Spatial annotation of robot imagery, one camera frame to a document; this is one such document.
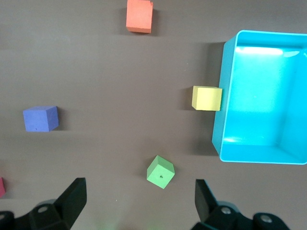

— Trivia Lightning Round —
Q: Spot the orange foam block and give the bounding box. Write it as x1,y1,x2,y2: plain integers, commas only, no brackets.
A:
126,0,154,34

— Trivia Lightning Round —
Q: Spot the brown table cover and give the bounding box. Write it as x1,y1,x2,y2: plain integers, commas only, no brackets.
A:
0,0,307,230

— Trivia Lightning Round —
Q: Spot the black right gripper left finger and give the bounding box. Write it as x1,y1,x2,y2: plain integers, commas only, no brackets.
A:
0,177,87,230

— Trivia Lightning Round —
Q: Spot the yellow foam block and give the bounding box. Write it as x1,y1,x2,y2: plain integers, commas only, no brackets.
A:
191,85,223,112

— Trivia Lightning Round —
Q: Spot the green foam block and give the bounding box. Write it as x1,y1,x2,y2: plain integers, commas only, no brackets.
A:
146,155,175,189

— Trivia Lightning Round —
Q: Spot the cyan plastic bin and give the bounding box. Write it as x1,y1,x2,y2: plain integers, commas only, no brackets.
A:
212,30,307,166

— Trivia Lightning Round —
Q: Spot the purple foam block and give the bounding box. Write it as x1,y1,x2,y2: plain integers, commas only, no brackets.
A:
23,105,59,133

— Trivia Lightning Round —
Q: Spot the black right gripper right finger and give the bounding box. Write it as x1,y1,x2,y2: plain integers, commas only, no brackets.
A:
190,179,292,230

